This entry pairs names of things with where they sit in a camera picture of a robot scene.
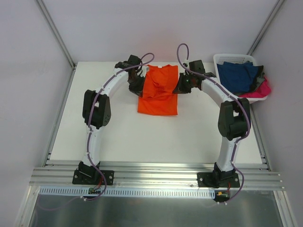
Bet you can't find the orange t shirt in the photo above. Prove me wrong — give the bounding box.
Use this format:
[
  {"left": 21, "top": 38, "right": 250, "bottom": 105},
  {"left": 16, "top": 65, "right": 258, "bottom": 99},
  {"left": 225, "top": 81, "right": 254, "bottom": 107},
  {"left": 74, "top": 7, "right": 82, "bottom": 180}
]
[{"left": 137, "top": 64, "right": 178, "bottom": 116}]

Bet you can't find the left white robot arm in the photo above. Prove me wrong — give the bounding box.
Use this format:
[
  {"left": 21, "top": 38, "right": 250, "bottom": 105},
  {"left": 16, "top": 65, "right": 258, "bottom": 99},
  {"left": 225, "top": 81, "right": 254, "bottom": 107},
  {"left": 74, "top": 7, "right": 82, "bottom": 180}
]
[{"left": 72, "top": 55, "right": 148, "bottom": 185}]

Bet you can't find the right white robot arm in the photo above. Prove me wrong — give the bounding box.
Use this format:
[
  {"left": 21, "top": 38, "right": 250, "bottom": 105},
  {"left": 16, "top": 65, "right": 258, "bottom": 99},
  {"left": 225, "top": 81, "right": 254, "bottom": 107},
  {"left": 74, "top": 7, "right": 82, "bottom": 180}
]
[{"left": 173, "top": 60, "right": 251, "bottom": 188}]

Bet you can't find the white plastic laundry basket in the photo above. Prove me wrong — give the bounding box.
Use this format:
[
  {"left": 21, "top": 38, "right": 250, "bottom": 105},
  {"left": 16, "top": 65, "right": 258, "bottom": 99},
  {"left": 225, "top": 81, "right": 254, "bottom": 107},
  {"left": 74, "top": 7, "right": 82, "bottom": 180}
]
[{"left": 213, "top": 53, "right": 271, "bottom": 104}]

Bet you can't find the blue t shirt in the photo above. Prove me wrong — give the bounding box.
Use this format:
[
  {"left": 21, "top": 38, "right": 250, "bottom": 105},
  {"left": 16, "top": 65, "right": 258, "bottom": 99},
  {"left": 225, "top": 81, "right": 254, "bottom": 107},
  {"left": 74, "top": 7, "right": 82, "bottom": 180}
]
[{"left": 217, "top": 62, "right": 251, "bottom": 93}]

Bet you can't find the dark grey t shirt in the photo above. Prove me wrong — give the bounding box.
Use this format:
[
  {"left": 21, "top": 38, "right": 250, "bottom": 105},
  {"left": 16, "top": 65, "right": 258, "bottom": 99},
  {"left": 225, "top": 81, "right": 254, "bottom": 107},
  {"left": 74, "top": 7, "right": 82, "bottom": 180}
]
[{"left": 247, "top": 61, "right": 265, "bottom": 92}]

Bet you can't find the pink t shirt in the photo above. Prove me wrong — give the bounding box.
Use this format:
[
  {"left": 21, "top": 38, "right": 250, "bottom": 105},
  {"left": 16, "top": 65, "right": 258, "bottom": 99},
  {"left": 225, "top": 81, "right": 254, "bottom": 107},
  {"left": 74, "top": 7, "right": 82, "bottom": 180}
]
[{"left": 240, "top": 78, "right": 271, "bottom": 98}]

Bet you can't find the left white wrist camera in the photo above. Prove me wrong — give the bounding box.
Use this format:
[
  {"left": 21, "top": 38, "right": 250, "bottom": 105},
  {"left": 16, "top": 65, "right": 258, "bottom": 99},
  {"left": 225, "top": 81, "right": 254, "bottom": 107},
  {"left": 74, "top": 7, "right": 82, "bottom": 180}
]
[{"left": 138, "top": 66, "right": 149, "bottom": 78}]

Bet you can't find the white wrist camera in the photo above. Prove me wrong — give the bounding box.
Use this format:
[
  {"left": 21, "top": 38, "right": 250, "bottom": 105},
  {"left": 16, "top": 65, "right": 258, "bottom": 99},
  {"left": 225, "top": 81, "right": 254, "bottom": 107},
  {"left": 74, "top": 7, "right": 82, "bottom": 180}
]
[
  {"left": 182, "top": 61, "right": 190, "bottom": 71},
  {"left": 138, "top": 66, "right": 149, "bottom": 78}
]

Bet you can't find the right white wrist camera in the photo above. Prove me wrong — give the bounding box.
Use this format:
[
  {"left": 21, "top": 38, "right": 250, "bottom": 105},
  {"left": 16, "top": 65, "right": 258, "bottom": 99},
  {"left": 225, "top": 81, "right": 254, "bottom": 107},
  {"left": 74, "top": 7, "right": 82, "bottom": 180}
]
[{"left": 182, "top": 61, "right": 190, "bottom": 71}]

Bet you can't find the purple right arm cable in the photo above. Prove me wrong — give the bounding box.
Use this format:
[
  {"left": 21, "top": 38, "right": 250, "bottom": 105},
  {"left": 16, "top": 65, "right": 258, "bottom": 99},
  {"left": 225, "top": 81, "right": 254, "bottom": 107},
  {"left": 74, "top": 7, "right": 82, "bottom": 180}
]
[{"left": 177, "top": 43, "right": 251, "bottom": 205}]

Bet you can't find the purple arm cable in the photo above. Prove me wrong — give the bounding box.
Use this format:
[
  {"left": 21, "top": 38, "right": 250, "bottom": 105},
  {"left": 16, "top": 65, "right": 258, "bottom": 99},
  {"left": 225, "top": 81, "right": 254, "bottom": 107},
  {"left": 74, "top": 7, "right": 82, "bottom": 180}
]
[
  {"left": 177, "top": 43, "right": 251, "bottom": 205},
  {"left": 35, "top": 52, "right": 156, "bottom": 210}
]

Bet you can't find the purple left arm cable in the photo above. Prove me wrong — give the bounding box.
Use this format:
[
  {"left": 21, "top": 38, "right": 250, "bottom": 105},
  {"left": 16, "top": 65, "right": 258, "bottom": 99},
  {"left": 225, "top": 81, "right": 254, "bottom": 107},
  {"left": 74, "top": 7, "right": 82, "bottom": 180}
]
[{"left": 35, "top": 52, "right": 156, "bottom": 210}]

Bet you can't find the white slotted cable duct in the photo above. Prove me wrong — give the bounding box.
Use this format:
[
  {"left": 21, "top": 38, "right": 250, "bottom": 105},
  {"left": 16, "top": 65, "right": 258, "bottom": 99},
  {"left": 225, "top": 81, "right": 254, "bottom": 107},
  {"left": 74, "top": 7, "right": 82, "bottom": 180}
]
[{"left": 39, "top": 186, "right": 215, "bottom": 199}]

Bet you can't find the aluminium mounting rail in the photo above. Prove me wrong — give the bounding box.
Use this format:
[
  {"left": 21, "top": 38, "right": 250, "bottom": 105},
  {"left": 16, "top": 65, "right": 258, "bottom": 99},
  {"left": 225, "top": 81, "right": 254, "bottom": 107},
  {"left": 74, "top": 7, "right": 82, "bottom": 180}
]
[{"left": 29, "top": 160, "right": 285, "bottom": 191}]

